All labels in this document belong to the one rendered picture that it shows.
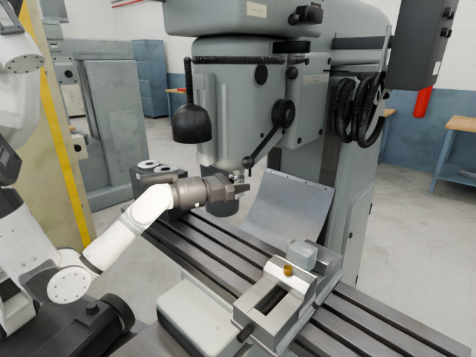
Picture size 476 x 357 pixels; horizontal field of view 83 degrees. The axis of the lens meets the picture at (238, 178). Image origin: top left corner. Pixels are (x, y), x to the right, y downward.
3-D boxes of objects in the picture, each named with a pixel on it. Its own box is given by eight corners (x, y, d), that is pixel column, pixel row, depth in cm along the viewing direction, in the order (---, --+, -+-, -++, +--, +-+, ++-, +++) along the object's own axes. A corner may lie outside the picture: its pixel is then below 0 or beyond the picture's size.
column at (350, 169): (316, 388, 142) (380, 66, 78) (248, 333, 170) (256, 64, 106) (352, 324, 176) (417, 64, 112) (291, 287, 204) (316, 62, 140)
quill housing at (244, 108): (243, 182, 65) (244, 31, 52) (188, 162, 77) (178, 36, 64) (286, 161, 78) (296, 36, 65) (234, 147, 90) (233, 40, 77)
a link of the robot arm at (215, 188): (235, 180, 72) (191, 188, 67) (235, 211, 76) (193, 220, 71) (218, 164, 82) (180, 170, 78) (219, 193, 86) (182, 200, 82)
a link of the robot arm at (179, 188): (193, 208, 70) (147, 217, 66) (185, 210, 80) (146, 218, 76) (185, 166, 71) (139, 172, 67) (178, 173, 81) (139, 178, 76)
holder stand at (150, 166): (169, 224, 106) (163, 178, 98) (134, 207, 118) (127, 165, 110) (191, 211, 115) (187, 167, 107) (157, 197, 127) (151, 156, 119)
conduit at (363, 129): (360, 156, 71) (377, 71, 62) (304, 144, 81) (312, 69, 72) (382, 142, 83) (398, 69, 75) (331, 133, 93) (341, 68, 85)
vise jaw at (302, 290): (304, 302, 64) (305, 290, 62) (262, 275, 72) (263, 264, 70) (316, 287, 68) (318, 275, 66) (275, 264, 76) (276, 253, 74)
